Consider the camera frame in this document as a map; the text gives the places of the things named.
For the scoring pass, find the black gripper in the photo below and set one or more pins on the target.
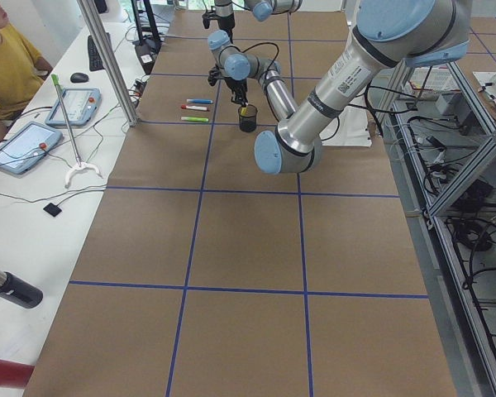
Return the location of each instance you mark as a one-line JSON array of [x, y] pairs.
[[225, 19], [237, 85]]

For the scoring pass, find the red whiteboard marker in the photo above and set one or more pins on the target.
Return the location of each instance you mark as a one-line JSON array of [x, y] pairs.
[[193, 107]]

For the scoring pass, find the blue marker pen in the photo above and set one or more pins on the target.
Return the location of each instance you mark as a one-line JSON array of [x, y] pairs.
[[199, 101]]

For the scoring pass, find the green highlighter pen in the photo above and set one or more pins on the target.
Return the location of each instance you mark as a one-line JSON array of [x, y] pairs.
[[195, 119]]

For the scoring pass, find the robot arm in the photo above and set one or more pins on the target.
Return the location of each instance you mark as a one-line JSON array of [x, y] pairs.
[[386, 33], [263, 9]]

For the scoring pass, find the black mesh pen cup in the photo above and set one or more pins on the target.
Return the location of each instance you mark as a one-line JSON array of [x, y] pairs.
[[249, 123]]

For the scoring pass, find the dark brown box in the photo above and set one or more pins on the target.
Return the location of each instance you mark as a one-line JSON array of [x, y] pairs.
[[147, 52]]

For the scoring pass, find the black keyboard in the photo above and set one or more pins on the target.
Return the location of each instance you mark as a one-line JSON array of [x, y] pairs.
[[95, 61]]

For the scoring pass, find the far teach pendant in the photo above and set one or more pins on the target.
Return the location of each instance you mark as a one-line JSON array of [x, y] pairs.
[[81, 103]]

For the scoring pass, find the teach pendant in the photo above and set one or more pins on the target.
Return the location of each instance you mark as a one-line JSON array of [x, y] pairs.
[[81, 103], [27, 147]]

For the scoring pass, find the black computer mouse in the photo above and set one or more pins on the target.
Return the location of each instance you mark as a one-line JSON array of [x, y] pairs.
[[78, 78]]

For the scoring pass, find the brown paper table mat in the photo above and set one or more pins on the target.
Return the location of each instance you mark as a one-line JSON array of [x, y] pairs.
[[202, 276]]

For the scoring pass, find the near teach pendant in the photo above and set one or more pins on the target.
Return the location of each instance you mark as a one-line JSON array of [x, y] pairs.
[[27, 147]]

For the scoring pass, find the small black square pad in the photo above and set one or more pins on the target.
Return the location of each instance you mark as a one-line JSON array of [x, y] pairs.
[[52, 209]]

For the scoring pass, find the man in yellow shirt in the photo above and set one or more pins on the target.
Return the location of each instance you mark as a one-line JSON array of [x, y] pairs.
[[22, 71]]

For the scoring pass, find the black thermos bottle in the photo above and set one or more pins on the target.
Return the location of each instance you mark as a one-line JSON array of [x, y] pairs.
[[19, 292]]

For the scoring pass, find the red bottle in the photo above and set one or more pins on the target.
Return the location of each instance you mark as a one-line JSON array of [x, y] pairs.
[[14, 375]]

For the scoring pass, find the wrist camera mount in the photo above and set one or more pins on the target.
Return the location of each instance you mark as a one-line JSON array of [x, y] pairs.
[[214, 75], [208, 16]]

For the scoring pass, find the aluminium frame post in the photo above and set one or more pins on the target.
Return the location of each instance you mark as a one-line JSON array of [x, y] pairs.
[[97, 31]]

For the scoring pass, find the reacher stick green handle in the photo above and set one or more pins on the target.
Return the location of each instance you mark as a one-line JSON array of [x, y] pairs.
[[80, 165]]

